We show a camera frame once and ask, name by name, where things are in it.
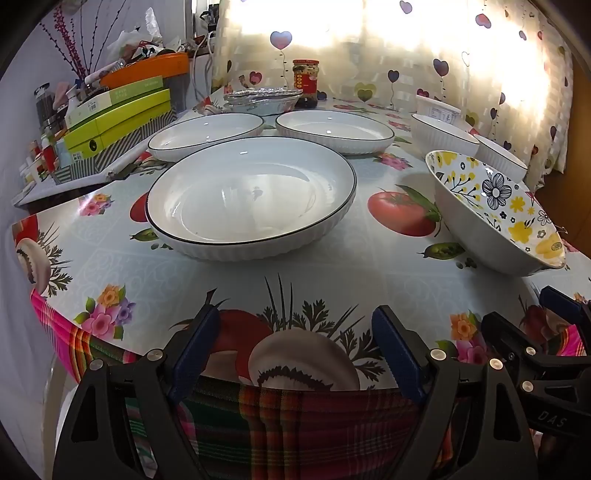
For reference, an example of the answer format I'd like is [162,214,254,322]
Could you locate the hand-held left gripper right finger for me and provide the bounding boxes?
[372,305,539,480]

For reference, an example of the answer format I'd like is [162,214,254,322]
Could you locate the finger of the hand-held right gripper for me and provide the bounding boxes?
[481,311,591,393]
[539,285,591,337]

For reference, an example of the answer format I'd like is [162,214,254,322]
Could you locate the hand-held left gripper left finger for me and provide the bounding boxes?
[52,302,222,480]

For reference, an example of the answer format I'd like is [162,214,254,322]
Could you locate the floral yellow black bowl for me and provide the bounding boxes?
[425,150,567,277]

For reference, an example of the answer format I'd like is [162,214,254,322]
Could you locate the white ribbed bowl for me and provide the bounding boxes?
[411,113,481,160]
[473,135,528,183]

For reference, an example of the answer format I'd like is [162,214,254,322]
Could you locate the white ribbed plate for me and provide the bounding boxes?
[148,112,265,162]
[145,137,357,262]
[276,109,395,155]

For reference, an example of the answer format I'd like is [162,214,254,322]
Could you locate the plaid cloth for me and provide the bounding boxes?
[30,286,591,480]

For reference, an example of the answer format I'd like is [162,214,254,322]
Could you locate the printed vegetable tablecloth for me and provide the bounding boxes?
[11,90,591,402]

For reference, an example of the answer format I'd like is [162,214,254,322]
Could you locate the brown wooden cabinet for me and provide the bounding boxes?
[540,46,591,259]

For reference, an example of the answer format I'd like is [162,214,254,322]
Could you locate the white side shelf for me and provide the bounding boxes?
[11,152,153,206]

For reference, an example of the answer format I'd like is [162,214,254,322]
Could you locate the white plastic tub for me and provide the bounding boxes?
[416,95,462,125]

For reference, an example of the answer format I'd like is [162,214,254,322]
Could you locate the lime green flat box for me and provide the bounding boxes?
[64,89,172,139]
[65,110,177,154]

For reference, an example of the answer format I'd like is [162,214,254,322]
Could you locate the row of small bottles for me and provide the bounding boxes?
[18,134,61,185]

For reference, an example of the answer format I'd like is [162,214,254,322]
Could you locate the aluminium foil tray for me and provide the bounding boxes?
[225,88,303,106]
[228,99,300,116]

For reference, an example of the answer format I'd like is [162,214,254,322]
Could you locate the dark grey box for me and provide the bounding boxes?
[168,69,192,114]

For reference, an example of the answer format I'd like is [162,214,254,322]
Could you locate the pale green flat box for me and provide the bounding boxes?
[65,76,164,127]

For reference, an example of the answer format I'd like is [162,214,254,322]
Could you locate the orange box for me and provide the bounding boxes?
[99,52,190,90]

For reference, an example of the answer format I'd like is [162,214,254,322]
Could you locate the red label sauce jar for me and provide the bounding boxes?
[293,58,321,109]

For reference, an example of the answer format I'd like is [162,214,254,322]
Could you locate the dark glass jar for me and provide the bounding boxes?
[34,83,56,130]

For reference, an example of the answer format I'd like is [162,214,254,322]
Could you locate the heart print curtain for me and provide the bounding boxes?
[210,0,575,190]

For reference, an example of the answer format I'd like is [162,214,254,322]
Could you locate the pink decorative branches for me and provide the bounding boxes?
[39,4,134,79]

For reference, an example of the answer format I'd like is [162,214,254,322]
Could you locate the white plastic bag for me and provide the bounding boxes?
[107,25,160,58]

